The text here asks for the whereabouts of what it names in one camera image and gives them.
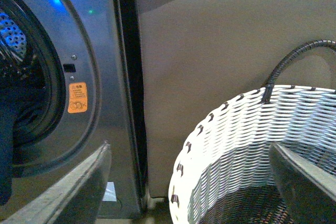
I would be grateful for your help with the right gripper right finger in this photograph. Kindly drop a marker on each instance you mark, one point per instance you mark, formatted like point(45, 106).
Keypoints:
point(307, 190)

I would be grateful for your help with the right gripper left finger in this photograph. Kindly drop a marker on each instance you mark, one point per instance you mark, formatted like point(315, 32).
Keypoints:
point(76, 198)

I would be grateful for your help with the dark navy blue garment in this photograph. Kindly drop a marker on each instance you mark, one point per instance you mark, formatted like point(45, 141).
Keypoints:
point(19, 107)

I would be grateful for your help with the grey front-load washing machine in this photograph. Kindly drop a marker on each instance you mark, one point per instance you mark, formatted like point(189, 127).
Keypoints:
point(49, 44)

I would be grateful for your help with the white tape piece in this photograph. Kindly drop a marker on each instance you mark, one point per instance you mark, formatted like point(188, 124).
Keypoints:
point(110, 193)

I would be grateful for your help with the white woven laundry basket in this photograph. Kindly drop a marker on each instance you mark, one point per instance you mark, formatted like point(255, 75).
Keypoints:
point(222, 174)

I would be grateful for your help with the orange warning sticker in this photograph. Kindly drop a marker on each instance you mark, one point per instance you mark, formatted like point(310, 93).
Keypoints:
point(78, 98)

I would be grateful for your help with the grey fabric panel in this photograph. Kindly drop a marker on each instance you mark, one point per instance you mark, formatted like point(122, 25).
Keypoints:
point(197, 54)

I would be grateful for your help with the black wrapped basket handle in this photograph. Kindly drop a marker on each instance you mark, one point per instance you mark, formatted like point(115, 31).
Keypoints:
point(269, 83)

